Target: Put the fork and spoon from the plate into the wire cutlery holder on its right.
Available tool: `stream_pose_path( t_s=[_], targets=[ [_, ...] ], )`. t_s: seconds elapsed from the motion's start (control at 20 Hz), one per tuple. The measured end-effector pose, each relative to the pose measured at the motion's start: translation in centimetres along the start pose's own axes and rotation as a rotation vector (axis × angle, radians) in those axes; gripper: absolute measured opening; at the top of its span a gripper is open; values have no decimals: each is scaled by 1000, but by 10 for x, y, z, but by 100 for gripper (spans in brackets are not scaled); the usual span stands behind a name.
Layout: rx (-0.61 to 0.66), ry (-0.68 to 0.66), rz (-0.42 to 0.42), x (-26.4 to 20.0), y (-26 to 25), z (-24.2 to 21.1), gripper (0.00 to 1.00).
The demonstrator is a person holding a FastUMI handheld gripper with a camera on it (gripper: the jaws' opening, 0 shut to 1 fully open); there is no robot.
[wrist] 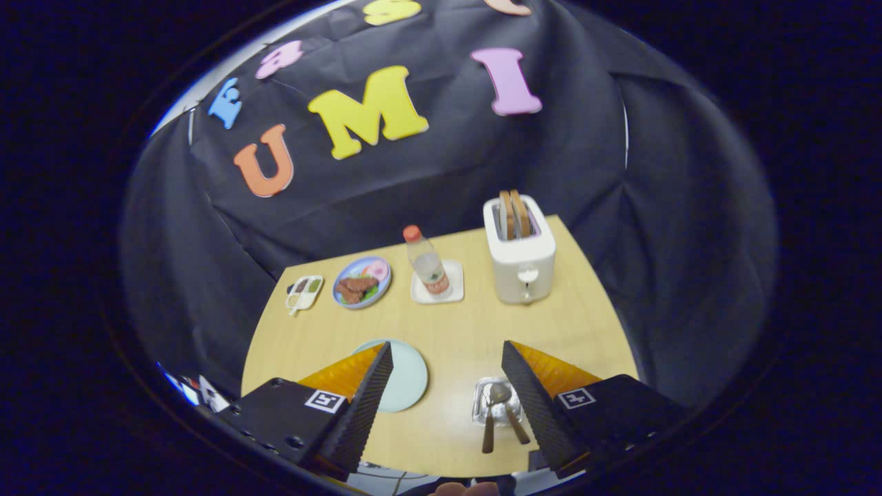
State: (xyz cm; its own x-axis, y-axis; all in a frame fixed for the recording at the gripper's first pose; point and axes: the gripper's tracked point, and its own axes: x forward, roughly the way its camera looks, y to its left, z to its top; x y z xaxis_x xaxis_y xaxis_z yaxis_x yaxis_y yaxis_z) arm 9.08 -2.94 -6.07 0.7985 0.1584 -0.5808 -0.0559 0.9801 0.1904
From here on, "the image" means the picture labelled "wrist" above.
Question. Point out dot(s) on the white divided sauce dish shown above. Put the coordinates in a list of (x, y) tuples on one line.
[(306, 293)]

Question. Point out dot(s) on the white blue floor clutter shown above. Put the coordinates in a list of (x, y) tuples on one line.
[(196, 393)]

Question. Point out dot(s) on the clear plastic water bottle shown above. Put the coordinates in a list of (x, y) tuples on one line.
[(428, 265)]

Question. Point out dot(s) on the blue plate with food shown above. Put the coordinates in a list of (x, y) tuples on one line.
[(358, 286)]

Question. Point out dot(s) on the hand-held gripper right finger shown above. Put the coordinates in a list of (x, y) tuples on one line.
[(534, 406)]

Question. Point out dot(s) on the light green round plate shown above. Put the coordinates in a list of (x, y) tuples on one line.
[(406, 379)]

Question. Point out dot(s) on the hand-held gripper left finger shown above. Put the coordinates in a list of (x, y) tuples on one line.
[(362, 406)]

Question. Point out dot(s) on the white square coaster tray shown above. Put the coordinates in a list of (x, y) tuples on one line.
[(455, 275)]

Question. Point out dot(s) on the white toaster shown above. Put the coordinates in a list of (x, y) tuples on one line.
[(524, 265)]

